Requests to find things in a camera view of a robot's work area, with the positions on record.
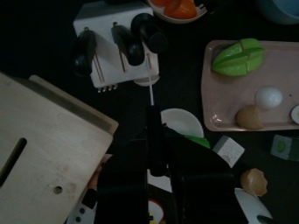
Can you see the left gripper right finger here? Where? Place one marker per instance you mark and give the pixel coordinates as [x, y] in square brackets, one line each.
[202, 180]

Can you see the pink plastic tray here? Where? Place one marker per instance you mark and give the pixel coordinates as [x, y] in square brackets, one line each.
[234, 96]

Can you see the white speckled toy cube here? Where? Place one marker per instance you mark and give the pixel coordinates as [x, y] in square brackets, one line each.
[229, 149]

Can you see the white toy with black dots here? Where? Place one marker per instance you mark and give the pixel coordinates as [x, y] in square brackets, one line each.
[82, 211]

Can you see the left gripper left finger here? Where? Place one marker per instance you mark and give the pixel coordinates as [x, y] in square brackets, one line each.
[125, 180]

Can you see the white toy egg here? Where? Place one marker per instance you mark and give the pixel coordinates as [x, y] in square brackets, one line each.
[269, 97]

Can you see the green sliced toy fruit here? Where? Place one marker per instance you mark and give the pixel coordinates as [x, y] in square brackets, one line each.
[238, 59]

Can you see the white green bowl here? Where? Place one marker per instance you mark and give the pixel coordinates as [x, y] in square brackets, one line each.
[181, 121]

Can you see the green lime slice toy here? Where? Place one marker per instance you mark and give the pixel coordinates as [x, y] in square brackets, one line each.
[201, 142]

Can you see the orange toy fruit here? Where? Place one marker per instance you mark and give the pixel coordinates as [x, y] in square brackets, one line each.
[181, 10]

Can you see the boiled egg slice toy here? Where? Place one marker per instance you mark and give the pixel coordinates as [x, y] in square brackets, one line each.
[296, 114]

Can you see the white knife holder block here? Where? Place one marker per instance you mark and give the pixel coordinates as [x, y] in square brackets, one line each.
[104, 14]

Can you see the green sushi piece white face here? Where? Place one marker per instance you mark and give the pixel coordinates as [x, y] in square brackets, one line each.
[285, 146]

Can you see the brown toy eggshell half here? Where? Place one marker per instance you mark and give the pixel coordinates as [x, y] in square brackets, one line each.
[253, 182]
[249, 118]

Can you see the blue bowl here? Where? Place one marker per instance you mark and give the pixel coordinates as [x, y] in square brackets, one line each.
[282, 10]

